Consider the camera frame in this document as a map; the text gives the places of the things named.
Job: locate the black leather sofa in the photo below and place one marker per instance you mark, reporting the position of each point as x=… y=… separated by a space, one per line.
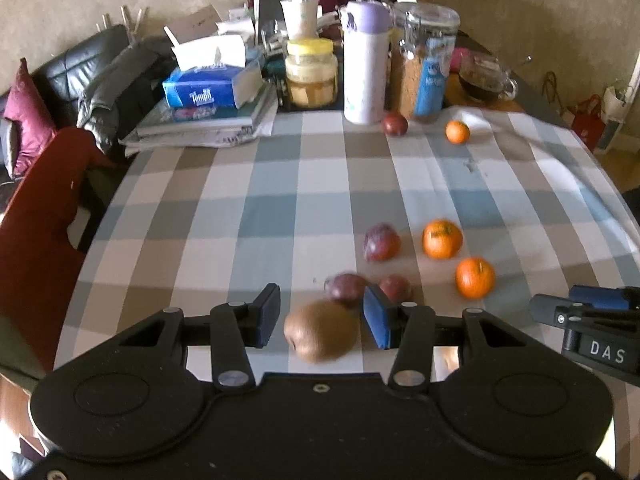
x=60 y=75

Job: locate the checkered tablecloth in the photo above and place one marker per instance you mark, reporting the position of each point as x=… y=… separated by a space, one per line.
x=225 y=200

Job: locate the red shopping bag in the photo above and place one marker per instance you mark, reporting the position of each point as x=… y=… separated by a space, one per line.
x=587 y=122

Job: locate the white shopping bag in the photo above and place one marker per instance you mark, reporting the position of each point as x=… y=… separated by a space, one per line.
x=616 y=110

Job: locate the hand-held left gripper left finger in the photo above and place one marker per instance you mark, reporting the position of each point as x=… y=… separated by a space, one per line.
x=267 y=316

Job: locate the yellow lid glass jar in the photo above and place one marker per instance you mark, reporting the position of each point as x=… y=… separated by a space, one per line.
x=311 y=77

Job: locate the stack of books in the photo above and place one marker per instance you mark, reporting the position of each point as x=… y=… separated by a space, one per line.
x=225 y=117

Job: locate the small orange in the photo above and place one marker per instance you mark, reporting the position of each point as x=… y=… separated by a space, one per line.
x=457 y=131

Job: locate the brown envelope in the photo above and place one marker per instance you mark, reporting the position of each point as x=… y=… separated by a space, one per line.
x=195 y=22

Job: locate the grey jacket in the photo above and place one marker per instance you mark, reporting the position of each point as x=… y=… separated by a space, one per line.
x=115 y=90

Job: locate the white paper cup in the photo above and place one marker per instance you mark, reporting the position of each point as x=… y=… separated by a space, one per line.
x=300 y=17

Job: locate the white tablet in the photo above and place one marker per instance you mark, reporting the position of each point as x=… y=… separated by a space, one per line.
x=270 y=10

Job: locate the purple cushion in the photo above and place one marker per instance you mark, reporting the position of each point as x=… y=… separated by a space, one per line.
x=31 y=120

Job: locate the small drinking glass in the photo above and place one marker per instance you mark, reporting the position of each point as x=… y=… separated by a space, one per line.
x=272 y=37

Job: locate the large orange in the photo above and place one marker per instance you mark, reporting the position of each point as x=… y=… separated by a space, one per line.
x=442 y=239
x=475 y=278

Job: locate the clip top glass jar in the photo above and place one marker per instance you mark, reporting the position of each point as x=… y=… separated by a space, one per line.
x=425 y=70

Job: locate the white bottle purple lid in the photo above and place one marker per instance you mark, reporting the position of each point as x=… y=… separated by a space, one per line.
x=366 y=70

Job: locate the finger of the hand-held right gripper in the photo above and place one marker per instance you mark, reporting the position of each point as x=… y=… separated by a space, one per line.
x=600 y=298
x=550 y=307

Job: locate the brown kiwi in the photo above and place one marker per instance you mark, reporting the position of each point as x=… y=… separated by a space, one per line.
x=320 y=332

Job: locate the blue tissue box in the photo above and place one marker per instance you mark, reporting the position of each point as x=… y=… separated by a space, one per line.
x=210 y=90

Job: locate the red chair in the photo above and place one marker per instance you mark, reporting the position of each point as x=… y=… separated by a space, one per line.
x=40 y=240

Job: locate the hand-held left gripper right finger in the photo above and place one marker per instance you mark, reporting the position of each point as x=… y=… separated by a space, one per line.
x=379 y=319

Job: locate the metal spoon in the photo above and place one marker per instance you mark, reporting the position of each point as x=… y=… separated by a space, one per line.
x=520 y=63

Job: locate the glass cup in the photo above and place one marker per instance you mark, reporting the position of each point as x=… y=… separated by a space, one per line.
x=482 y=80

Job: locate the dark red plum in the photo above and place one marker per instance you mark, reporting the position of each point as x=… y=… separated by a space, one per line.
x=382 y=242
x=342 y=287
x=395 y=124
x=397 y=287

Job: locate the folded newspaper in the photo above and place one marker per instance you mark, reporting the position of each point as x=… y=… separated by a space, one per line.
x=190 y=141

